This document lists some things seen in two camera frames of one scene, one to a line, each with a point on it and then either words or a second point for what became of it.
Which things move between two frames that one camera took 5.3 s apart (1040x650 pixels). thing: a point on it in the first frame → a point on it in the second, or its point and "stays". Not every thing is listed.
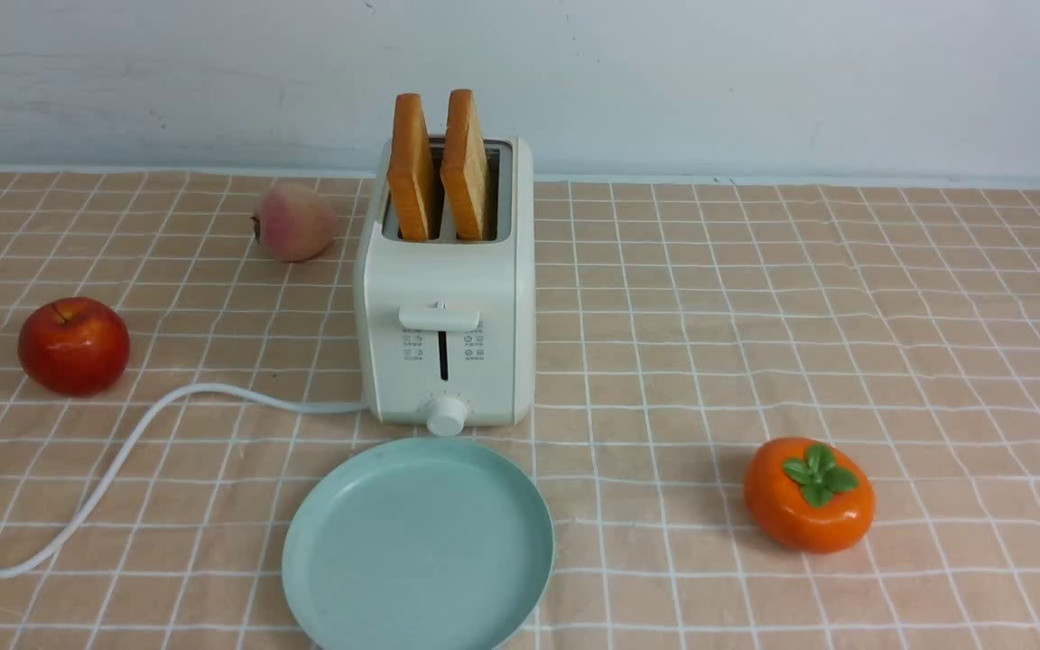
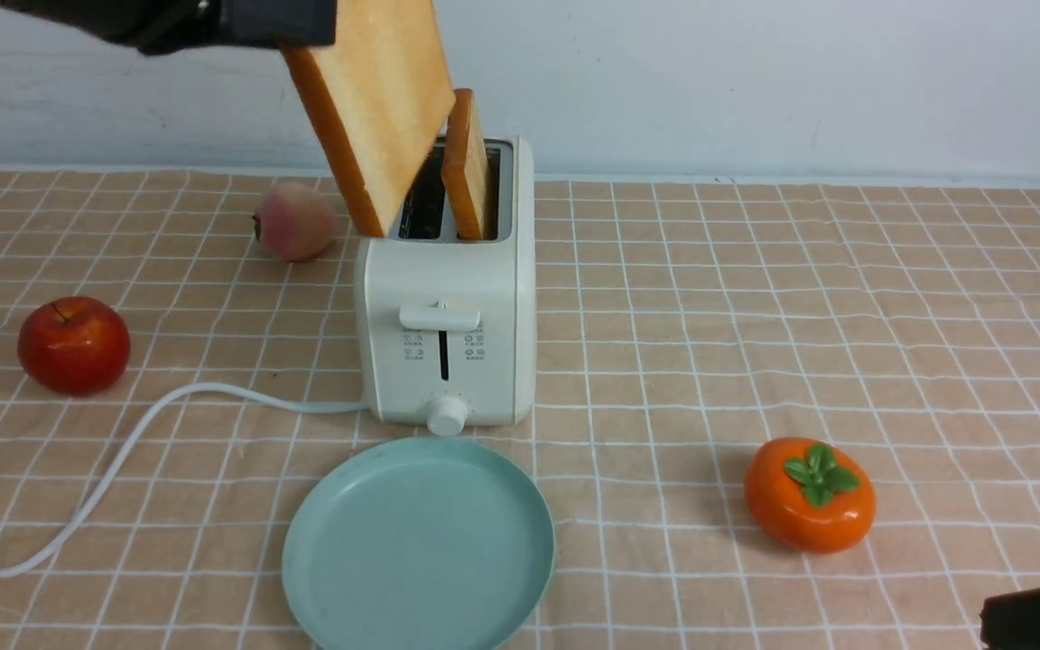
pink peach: [294, 222] stays
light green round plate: [418, 543] stays
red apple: [74, 345] stays
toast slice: [411, 171] → [381, 97]
